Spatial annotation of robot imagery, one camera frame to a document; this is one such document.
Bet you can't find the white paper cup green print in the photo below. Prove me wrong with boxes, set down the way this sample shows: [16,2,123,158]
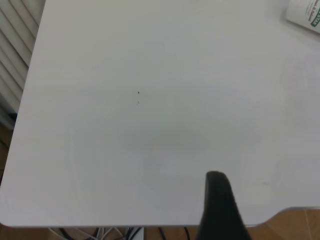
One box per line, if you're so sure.
[284,0,320,34]

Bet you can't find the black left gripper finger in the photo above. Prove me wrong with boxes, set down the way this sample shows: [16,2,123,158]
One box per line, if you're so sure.
[196,171,252,240]

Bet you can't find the white slatted radiator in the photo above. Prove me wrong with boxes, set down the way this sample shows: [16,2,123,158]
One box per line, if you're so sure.
[0,0,47,131]

